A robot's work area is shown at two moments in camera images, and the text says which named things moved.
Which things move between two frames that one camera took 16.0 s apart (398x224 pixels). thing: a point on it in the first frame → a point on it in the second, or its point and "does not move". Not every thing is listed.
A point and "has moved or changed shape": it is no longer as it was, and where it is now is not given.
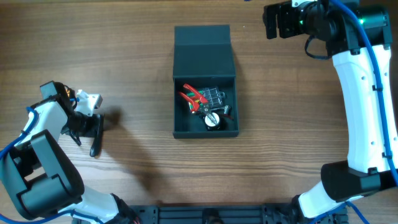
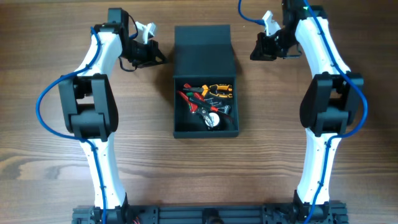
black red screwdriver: x=95 y=148 has moved or changed shape
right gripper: x=286 y=22 → x=265 y=47
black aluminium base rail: x=221 y=214 does not move
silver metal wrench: x=226 y=109 does not move
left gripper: x=98 y=130 → x=149 y=53
